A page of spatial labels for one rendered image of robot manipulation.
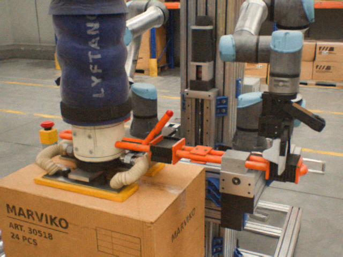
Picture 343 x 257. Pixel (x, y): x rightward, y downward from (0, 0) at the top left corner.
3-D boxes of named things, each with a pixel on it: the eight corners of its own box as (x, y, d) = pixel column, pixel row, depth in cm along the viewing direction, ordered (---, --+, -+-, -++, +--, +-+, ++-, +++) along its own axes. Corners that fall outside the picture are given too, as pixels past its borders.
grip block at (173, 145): (148, 161, 118) (147, 143, 117) (162, 151, 127) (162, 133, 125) (173, 166, 115) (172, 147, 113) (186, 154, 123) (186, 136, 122)
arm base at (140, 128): (139, 126, 196) (138, 107, 193) (166, 130, 190) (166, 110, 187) (124, 135, 183) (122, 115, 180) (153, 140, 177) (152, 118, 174)
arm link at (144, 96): (149, 117, 176) (148, 88, 172) (124, 113, 182) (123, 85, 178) (162, 111, 186) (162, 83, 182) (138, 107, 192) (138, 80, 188)
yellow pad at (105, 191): (33, 183, 129) (31, 169, 127) (54, 172, 137) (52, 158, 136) (122, 203, 115) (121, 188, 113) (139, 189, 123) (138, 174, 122)
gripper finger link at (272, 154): (261, 172, 104) (266, 137, 105) (284, 175, 102) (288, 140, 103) (259, 172, 101) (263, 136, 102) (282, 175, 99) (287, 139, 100)
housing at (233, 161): (220, 171, 111) (220, 156, 109) (227, 162, 116) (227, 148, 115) (244, 175, 108) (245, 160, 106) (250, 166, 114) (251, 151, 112)
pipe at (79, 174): (36, 171, 129) (34, 155, 127) (83, 146, 151) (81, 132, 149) (125, 189, 115) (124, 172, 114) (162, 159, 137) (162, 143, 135)
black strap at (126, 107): (45, 116, 122) (44, 104, 121) (90, 99, 142) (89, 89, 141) (106, 125, 113) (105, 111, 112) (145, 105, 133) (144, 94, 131)
